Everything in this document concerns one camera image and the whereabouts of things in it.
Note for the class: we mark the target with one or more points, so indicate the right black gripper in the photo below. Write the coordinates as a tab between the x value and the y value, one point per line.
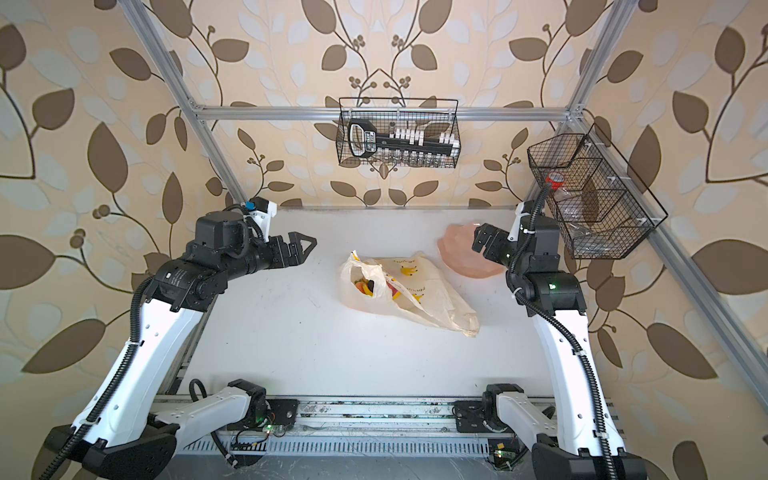
483	237

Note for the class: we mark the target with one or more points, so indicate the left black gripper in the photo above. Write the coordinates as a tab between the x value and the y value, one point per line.
294	255

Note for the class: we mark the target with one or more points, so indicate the banana print plastic bag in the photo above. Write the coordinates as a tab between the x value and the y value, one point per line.
427	298

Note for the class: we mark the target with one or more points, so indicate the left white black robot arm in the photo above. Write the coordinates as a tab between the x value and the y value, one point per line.
117	436

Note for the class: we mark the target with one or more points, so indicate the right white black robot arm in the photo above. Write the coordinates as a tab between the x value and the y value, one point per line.
583	441

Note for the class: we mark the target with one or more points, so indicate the pink wavy fruit plate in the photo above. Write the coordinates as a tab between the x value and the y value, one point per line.
455	248

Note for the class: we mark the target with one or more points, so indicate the clear bottle red cap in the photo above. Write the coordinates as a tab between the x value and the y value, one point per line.
577	210

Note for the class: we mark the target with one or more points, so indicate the black white tool set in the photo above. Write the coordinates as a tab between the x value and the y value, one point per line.
365	141

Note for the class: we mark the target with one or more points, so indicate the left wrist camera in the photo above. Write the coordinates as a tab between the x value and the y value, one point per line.
258	213

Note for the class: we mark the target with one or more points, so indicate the black wire basket right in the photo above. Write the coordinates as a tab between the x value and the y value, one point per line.
601	203

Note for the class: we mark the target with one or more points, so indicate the black wire basket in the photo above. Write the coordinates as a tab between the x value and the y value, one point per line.
601	203
432	114

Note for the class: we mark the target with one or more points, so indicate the black wire basket centre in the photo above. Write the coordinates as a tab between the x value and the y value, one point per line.
432	114

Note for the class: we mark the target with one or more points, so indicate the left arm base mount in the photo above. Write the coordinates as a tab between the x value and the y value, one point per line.
275	412

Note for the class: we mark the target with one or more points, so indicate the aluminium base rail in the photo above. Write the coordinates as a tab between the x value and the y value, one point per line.
376	416

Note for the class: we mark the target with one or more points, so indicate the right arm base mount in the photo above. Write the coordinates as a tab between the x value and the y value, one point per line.
469	416

